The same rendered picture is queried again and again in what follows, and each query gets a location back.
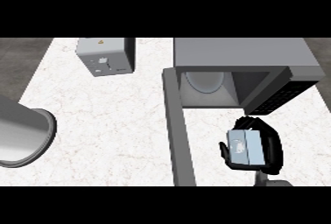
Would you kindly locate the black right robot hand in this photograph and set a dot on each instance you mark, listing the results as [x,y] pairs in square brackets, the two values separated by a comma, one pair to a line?
[270,140]

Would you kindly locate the pale blue milk carton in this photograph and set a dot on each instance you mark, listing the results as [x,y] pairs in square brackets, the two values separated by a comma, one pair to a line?
[245,147]

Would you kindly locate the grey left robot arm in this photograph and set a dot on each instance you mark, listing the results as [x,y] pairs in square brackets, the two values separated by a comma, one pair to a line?
[21,134]

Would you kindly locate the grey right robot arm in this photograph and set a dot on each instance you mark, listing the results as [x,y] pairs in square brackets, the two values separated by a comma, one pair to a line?
[269,180]

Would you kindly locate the grey microwave door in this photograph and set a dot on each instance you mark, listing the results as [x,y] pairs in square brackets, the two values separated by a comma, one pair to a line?
[177,128]

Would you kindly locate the white glass microwave turntable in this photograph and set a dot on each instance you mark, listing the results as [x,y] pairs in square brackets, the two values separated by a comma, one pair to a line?
[204,82]

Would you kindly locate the grey microwave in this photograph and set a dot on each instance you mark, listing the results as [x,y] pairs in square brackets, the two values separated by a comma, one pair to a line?
[241,55]

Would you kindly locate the grey toaster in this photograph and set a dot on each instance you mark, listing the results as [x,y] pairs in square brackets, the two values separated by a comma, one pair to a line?
[108,57]

